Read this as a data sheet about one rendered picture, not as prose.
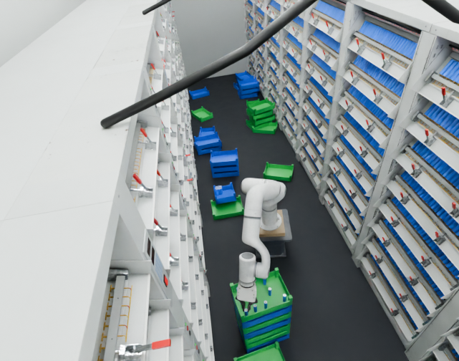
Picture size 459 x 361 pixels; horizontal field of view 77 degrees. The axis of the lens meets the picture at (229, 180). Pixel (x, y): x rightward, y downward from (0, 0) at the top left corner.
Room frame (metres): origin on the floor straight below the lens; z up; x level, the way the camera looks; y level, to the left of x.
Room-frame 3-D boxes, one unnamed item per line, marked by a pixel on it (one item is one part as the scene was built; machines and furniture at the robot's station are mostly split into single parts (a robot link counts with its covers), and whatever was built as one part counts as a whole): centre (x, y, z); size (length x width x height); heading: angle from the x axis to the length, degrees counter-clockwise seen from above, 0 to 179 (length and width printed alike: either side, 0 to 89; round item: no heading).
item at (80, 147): (1.49, 0.39, 1.72); 2.19 x 0.20 x 0.03; 4
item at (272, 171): (2.40, -0.55, 0.04); 0.30 x 0.20 x 0.08; 69
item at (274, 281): (0.80, -0.09, 0.52); 0.30 x 0.20 x 0.08; 102
